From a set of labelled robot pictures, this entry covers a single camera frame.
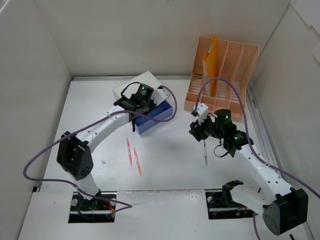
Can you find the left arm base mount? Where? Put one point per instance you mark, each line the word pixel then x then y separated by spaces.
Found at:
pixel 84 211

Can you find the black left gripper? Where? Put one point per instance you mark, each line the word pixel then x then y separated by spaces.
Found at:
pixel 144 109

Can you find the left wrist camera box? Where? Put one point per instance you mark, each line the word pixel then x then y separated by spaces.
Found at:
pixel 159 95

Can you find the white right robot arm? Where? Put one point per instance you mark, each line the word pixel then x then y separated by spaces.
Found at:
pixel 282 207

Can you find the orange A4 file folder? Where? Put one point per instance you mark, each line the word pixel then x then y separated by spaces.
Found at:
pixel 210 66

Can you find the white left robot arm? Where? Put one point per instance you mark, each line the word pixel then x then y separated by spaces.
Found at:
pixel 75 153

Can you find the orange gel pen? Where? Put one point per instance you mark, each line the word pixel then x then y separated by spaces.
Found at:
pixel 137 161

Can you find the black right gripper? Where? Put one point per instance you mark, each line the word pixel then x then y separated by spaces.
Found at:
pixel 198 130

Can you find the pink gel pen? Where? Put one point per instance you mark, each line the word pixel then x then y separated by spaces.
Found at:
pixel 129 152

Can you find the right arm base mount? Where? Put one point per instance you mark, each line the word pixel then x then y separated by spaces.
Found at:
pixel 220 205

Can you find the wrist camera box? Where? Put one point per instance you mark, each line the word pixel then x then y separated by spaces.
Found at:
pixel 159 95
pixel 200 111

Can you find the peach plastic desk organizer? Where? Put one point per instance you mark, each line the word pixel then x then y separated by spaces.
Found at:
pixel 236 63

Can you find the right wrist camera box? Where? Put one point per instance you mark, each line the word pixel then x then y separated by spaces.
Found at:
pixel 200 111

